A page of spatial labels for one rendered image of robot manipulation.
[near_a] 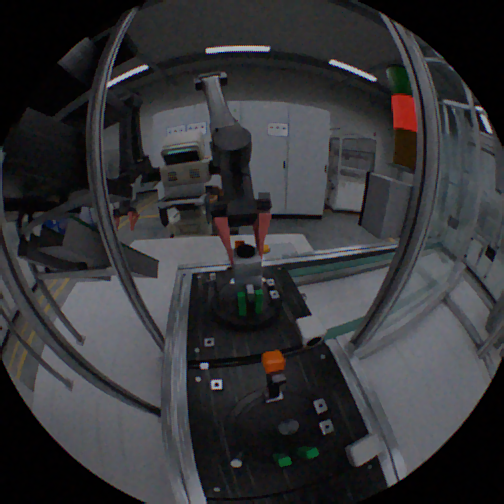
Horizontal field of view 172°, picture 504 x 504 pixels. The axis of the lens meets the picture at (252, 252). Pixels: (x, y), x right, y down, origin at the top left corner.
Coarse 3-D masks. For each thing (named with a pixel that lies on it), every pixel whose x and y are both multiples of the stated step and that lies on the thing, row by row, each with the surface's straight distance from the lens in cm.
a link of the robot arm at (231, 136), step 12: (228, 132) 30; (240, 132) 30; (216, 144) 28; (228, 144) 28; (240, 144) 28; (216, 156) 38; (228, 156) 29; (240, 156) 29; (228, 168) 31; (240, 168) 32
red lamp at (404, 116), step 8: (392, 96) 28; (400, 96) 27; (408, 96) 27; (392, 104) 28; (400, 104) 26; (408, 104) 26; (400, 112) 26; (408, 112) 26; (400, 120) 26; (408, 120) 25; (408, 128) 25; (416, 128) 25
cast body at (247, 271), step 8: (240, 248) 30; (248, 248) 30; (256, 248) 32; (240, 256) 29; (248, 256) 29; (256, 256) 29; (240, 264) 28; (248, 264) 28; (256, 264) 29; (240, 272) 29; (248, 272) 29; (256, 272) 30; (240, 280) 29; (248, 280) 30; (256, 280) 30; (240, 288) 30; (248, 288) 29; (256, 288) 31; (248, 296) 29
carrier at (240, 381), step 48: (192, 384) 30; (240, 384) 29; (288, 384) 29; (336, 384) 31; (192, 432) 29; (240, 432) 26; (288, 432) 20; (336, 432) 30; (240, 480) 29; (288, 480) 29
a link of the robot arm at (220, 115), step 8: (200, 80) 69; (208, 80) 65; (216, 80) 65; (224, 80) 68; (200, 88) 69; (208, 88) 60; (216, 88) 58; (208, 96) 55; (216, 96) 54; (208, 104) 52; (216, 104) 50; (224, 104) 50; (216, 112) 47; (224, 112) 46; (216, 120) 44; (224, 120) 44; (232, 120) 43; (216, 128) 42
